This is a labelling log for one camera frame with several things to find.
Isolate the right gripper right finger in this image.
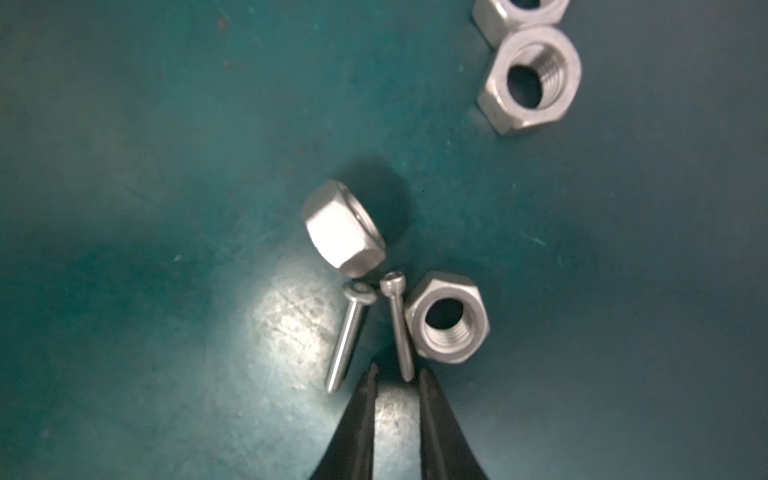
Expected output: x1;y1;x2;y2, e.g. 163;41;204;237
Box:
418;368;487;480

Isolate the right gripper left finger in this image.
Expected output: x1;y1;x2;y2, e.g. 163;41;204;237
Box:
310;363;379;480

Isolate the large silver hex nut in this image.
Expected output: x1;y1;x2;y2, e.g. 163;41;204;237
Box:
405;271;490;364

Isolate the thin silver screw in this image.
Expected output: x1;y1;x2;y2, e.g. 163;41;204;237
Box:
379;271;415;382

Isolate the silver hex nut top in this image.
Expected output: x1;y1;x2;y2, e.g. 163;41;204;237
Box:
471;0;570;49

